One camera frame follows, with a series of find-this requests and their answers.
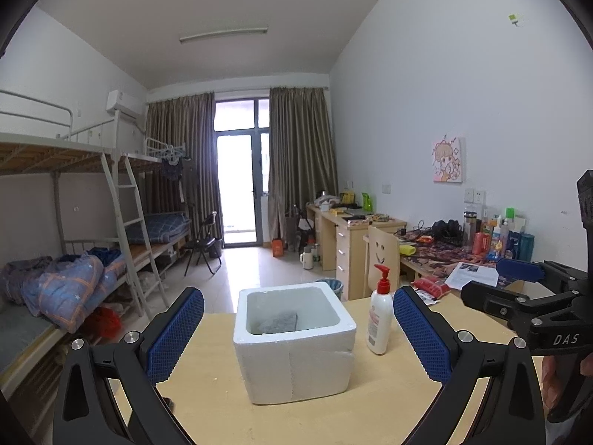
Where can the green white wall fixture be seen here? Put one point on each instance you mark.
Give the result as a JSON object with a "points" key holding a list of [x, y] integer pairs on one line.
{"points": [[514, 18]]}

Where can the yellow box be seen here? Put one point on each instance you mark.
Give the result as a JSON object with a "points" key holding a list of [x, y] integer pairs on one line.
{"points": [[348, 197]]}

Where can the white air conditioner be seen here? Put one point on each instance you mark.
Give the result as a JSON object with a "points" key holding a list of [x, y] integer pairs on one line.
{"points": [[123, 103]]}

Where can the cartoon wall poster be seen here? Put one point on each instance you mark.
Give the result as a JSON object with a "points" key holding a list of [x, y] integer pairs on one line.
{"points": [[448, 160]]}

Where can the white wall socket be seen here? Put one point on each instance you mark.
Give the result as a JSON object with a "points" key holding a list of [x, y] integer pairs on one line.
{"points": [[475, 196]]}

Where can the white lotion pump bottle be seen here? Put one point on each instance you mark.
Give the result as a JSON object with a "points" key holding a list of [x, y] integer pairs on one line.
{"points": [[380, 320]]}

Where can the black folding chair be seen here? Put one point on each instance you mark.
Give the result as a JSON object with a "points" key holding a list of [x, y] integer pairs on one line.
{"points": [[204, 245]]}

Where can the brown curtain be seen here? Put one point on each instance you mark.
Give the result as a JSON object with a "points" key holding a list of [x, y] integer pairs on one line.
{"points": [[303, 157], [180, 139]]}

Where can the small metal bunk bed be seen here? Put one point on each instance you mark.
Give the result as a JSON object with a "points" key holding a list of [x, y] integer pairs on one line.
{"points": [[153, 150]]}

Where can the wooden smiley chair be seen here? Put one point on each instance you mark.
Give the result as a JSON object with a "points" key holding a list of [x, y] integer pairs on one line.
{"points": [[382, 250]]}

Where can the orange container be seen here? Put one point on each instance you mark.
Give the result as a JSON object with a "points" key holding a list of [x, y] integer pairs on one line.
{"points": [[278, 248]]}

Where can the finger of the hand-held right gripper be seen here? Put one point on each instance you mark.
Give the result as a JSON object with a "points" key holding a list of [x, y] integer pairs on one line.
{"points": [[519, 270], [491, 301]]}

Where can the patterned desk mat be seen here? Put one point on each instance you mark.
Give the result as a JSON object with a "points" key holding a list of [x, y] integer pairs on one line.
{"points": [[431, 255]]}

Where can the black trolley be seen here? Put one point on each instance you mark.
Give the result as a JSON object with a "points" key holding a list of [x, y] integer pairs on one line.
{"points": [[300, 229]]}

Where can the black headphones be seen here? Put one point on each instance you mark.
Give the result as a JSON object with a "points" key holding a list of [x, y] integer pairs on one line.
{"points": [[445, 231]]}

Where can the wooden desk with drawers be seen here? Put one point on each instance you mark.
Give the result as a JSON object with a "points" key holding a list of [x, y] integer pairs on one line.
{"points": [[347, 250]]}

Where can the white pot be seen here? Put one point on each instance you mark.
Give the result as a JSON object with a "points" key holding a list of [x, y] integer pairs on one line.
{"points": [[326, 201]]}

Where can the person's right hand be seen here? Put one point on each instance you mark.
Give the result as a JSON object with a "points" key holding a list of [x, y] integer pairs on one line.
{"points": [[550, 380]]}

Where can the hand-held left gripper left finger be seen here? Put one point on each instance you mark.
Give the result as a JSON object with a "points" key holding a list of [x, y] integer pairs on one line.
{"points": [[178, 333]]}

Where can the red snack packet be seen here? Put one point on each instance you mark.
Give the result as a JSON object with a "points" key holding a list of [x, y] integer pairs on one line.
{"points": [[431, 286]]}

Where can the white mug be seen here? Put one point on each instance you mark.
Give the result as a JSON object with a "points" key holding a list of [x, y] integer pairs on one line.
{"points": [[307, 259]]}

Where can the blue lined trash bin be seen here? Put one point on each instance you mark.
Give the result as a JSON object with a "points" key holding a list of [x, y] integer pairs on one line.
{"points": [[332, 287]]}

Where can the hanging dark clothes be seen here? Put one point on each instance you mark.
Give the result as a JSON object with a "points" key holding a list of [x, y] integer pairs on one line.
{"points": [[172, 169]]}

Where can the glass balcony door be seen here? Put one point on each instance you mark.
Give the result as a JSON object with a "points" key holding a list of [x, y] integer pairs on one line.
{"points": [[238, 181]]}

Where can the green bottle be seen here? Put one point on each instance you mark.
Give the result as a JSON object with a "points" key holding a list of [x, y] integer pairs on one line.
{"points": [[366, 202]]}

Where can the silver snack packet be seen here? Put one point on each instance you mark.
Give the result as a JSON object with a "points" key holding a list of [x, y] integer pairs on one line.
{"points": [[427, 297]]}

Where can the red net bag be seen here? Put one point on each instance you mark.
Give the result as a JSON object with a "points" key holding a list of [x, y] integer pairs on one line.
{"points": [[104, 324]]}

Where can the grey sock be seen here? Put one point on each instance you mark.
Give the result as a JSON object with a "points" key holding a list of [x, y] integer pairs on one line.
{"points": [[278, 323]]}

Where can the printed paper sheet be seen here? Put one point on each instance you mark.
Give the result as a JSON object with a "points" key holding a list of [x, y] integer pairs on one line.
{"points": [[470, 274]]}

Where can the dark blue blanket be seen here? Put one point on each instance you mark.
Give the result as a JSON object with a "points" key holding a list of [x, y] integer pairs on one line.
{"points": [[105, 255]]}

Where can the blue checked bedding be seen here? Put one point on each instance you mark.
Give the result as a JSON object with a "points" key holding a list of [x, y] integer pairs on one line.
{"points": [[157, 227]]}

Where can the grey purple quilt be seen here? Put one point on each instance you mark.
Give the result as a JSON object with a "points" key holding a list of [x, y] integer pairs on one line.
{"points": [[23, 278]]}

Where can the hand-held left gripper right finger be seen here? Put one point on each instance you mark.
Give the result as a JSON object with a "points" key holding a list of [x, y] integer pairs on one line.
{"points": [[417, 329]]}

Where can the ceiling tube light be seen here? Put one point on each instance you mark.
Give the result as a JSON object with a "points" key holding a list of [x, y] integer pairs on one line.
{"points": [[223, 35]]}

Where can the blue orange striped quilt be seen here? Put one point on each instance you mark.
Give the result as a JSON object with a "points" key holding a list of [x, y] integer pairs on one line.
{"points": [[69, 292]]}

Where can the row of toiletry bottles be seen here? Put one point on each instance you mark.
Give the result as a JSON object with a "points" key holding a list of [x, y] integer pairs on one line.
{"points": [[500, 238]]}

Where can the large metal bunk bed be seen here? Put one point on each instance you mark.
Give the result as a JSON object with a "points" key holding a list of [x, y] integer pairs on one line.
{"points": [[46, 153]]}

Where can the white bunk bed ladder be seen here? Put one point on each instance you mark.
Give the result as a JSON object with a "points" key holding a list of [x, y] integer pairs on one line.
{"points": [[132, 222]]}

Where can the white foam box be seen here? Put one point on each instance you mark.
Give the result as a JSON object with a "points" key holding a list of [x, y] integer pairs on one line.
{"points": [[292, 366]]}

